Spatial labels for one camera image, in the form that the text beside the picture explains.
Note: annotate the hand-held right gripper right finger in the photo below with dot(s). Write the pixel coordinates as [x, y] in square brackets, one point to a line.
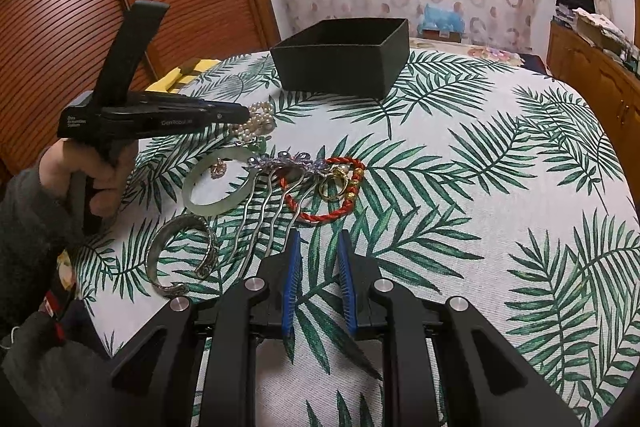
[346, 279]

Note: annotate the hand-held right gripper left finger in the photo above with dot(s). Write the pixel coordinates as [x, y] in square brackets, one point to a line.
[290, 279]

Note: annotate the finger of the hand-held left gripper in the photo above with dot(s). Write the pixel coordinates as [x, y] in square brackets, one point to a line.
[204, 103]
[234, 113]

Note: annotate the small gold earring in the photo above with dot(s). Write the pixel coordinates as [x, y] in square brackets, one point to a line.
[218, 168]

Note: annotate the silver hair comb purple flowers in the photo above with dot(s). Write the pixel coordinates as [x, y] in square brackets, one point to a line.
[280, 163]

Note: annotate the pale green jade bangle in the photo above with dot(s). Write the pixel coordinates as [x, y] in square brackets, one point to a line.
[220, 208]

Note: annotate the black square box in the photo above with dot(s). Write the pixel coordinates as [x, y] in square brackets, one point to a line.
[330, 67]

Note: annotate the person's left forearm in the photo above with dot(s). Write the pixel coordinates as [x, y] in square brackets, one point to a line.
[30, 237]

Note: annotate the person's left hand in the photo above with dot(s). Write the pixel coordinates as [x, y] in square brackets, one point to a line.
[110, 187]

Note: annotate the yellow plush toy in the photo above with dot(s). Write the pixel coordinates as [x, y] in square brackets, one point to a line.
[169, 82]

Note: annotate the brown slatted wardrobe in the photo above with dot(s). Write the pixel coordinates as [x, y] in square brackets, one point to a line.
[75, 7]

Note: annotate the blue plastic bag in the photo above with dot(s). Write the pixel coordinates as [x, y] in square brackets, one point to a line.
[440, 18]

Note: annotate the small brown box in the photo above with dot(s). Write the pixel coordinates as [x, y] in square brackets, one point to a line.
[449, 36]

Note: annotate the floral bed blanket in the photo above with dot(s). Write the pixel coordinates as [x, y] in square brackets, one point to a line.
[480, 53]

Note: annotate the person's grey clothing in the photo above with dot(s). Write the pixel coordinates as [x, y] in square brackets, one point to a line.
[45, 372]

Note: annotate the wooden cabinet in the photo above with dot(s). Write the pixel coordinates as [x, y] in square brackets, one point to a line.
[590, 77]

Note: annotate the stack of dark clothes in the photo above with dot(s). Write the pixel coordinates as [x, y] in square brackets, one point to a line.
[572, 4]

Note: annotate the white floral cloth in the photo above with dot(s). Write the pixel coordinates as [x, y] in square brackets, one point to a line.
[602, 27]

